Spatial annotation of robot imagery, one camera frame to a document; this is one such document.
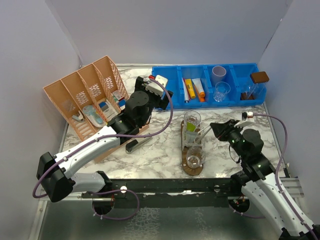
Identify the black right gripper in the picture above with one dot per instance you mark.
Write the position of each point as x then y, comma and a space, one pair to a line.
221, 129

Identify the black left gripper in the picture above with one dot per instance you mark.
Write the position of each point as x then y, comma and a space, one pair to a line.
161, 103

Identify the white toothbrush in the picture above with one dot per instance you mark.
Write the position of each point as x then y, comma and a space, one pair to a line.
202, 136

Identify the lime green toothpaste tube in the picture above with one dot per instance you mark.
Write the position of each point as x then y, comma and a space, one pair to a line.
190, 126

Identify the white tube black cap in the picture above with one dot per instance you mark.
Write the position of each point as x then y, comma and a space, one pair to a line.
189, 137

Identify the clear jar brown lid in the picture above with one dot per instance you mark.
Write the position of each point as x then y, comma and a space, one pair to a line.
256, 83

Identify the clear cup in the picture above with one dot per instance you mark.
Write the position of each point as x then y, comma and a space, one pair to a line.
221, 91
195, 157
192, 116

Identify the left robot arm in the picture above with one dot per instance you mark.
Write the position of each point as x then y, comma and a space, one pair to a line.
58, 174

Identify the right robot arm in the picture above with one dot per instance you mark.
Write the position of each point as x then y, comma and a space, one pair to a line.
260, 184

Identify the orange toothpaste tube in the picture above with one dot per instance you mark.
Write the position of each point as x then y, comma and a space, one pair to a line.
201, 99

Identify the yellow toothpaste tube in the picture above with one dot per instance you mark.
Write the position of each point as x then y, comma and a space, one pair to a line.
190, 89

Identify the clear front cup on tray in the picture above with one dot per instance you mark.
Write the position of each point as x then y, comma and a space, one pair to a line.
195, 157

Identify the brown wooden tray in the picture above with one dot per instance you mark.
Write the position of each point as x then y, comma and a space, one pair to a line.
188, 170

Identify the blue bin with toothbrushes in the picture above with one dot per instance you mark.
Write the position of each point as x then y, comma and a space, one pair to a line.
171, 74

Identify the small red white boxes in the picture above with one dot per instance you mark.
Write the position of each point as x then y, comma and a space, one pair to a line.
119, 99

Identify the clear textured glass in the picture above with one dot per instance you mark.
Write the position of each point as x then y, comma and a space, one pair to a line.
200, 145

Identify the blue bin with jar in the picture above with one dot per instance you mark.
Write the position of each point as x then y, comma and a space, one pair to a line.
241, 73

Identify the blue bin with toothpastes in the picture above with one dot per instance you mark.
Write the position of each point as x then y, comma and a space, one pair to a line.
194, 71

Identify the white tube orange cap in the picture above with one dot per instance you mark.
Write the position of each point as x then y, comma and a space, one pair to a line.
197, 82

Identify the blue white box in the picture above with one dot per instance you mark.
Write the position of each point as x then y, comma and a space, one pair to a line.
107, 109

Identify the lilac plastic cup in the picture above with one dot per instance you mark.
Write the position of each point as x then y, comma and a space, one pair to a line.
218, 73

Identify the black silver stapler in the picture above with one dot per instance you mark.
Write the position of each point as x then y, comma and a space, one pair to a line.
136, 144

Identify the light blue razor package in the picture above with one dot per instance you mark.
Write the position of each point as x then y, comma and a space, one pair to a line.
91, 113

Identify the peach desk organizer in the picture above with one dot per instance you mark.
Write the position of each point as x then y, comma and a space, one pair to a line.
89, 85

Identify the small white clip tool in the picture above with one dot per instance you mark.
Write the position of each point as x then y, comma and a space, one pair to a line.
78, 117

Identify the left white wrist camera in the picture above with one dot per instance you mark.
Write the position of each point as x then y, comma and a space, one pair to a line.
154, 88

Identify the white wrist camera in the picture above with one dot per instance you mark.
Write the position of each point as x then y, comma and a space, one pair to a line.
154, 88
247, 118

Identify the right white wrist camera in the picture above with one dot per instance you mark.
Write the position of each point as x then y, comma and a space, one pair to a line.
247, 118

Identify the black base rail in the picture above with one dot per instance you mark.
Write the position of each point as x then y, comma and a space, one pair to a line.
181, 192

